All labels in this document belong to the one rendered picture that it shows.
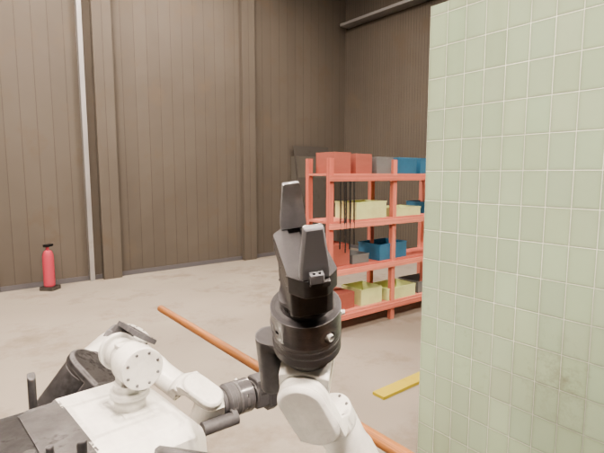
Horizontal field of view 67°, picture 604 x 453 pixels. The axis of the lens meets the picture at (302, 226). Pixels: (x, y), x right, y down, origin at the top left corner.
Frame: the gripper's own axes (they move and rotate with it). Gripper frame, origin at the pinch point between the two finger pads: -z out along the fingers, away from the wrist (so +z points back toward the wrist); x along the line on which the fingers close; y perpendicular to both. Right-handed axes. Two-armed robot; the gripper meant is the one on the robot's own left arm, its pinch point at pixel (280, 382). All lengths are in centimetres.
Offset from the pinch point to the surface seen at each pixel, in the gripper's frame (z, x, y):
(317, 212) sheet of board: -581, 21, -692
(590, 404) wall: -123, 30, 36
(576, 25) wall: -122, -116, 22
